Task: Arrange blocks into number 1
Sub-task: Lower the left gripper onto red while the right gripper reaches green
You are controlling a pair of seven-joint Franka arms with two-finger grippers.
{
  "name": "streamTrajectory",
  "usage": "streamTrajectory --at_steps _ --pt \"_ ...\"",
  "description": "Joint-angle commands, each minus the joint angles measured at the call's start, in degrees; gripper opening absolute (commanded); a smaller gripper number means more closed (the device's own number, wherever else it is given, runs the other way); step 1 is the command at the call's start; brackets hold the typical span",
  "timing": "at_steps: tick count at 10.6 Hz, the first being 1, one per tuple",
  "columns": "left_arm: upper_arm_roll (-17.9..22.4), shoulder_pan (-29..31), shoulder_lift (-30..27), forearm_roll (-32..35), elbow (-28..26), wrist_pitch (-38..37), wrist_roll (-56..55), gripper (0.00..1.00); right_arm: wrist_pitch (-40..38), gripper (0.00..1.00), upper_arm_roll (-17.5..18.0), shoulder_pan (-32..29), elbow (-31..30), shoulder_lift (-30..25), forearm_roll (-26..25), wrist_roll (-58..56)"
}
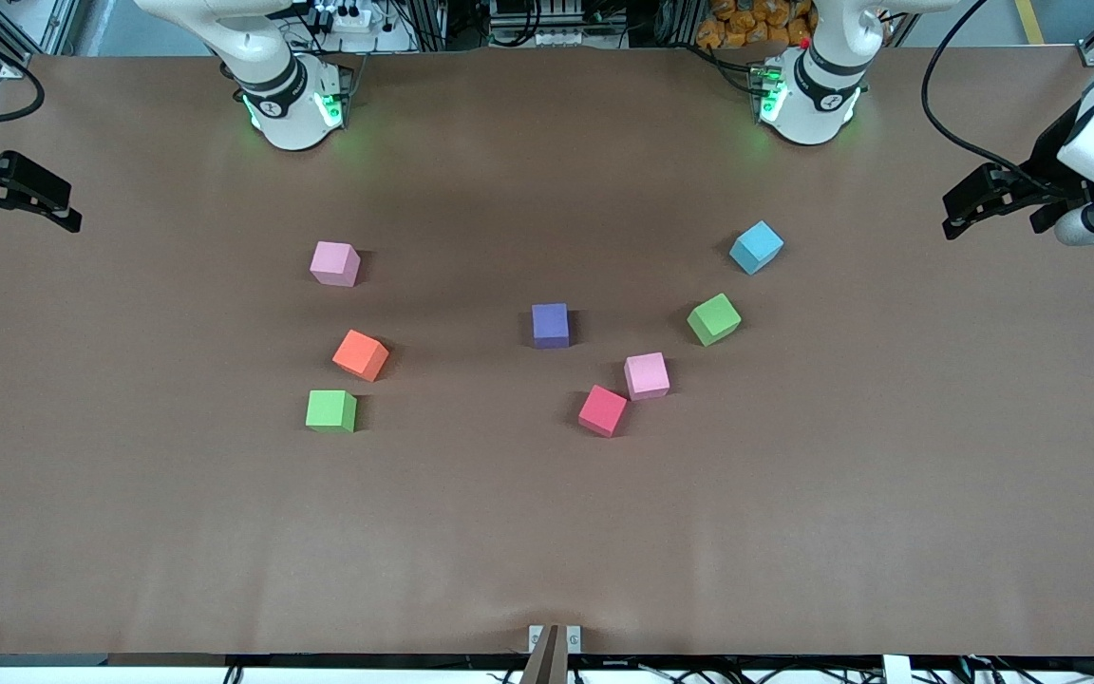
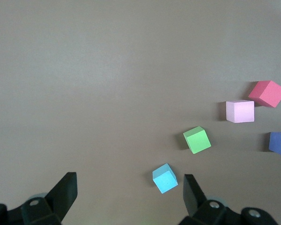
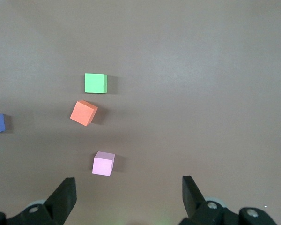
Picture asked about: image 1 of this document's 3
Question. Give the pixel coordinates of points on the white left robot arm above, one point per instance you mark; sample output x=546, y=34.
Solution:
x=818, y=95

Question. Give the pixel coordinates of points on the blue foam block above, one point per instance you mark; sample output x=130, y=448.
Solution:
x=756, y=246

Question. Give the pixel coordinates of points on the red foam block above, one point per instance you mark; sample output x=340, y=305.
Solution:
x=602, y=409

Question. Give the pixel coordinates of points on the white electronics unit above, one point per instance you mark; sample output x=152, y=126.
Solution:
x=547, y=36

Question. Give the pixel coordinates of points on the brown strip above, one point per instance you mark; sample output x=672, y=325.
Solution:
x=547, y=665

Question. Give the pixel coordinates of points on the small white box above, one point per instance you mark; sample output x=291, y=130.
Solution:
x=896, y=671

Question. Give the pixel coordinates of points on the orange snack bag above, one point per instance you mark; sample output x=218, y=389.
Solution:
x=756, y=24

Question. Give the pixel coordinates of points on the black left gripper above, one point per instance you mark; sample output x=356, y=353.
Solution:
x=1046, y=160

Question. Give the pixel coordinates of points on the purple foam block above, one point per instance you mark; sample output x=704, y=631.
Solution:
x=550, y=323

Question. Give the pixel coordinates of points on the metal table edge bracket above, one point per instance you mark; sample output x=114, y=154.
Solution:
x=535, y=638

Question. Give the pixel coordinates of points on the white power strip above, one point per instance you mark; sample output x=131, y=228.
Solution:
x=362, y=24

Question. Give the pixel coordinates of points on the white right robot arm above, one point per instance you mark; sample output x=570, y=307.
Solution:
x=286, y=95

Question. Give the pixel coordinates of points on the green foam block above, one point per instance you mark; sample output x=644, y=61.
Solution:
x=330, y=409
x=713, y=317

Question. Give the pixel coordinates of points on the orange foam block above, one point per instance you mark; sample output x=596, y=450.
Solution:
x=361, y=353

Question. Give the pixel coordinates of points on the pink foam block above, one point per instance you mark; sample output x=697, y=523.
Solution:
x=335, y=264
x=647, y=374

